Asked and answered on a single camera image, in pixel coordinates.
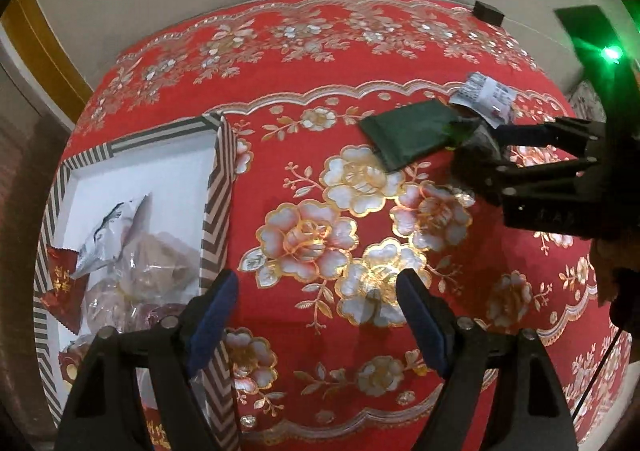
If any red floral tablecloth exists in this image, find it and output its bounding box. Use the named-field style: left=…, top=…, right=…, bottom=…
left=65, top=0, right=631, bottom=450

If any clear bag of red dates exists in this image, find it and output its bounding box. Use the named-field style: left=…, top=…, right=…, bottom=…
left=124, top=304, right=186, bottom=333

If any small black box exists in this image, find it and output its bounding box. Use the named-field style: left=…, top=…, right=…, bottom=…
left=472, top=0, right=504, bottom=27

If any yellow door frame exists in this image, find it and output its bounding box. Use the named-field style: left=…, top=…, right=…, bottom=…
left=1, top=0, right=93, bottom=129

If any black green snack packet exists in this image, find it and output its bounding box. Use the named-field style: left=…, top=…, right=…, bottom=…
left=445, top=117, right=503, bottom=158

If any small white snack packet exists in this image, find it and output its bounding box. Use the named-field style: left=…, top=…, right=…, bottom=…
left=449, top=72, right=516, bottom=129

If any dark green snack packet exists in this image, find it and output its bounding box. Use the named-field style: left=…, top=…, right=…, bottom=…
left=359, top=99, right=480, bottom=172

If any clear bag of brown snacks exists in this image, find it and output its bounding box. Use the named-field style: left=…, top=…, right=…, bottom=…
left=115, top=232, right=196, bottom=304

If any person's right hand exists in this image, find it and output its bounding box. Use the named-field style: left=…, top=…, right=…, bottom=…
left=589, top=239, right=639, bottom=307

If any red foil snack packet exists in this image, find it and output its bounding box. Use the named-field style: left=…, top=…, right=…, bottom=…
left=41, top=246, right=89, bottom=335

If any white strawberry snack packet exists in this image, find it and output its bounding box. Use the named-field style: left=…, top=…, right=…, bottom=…
left=70, top=195, right=146, bottom=279

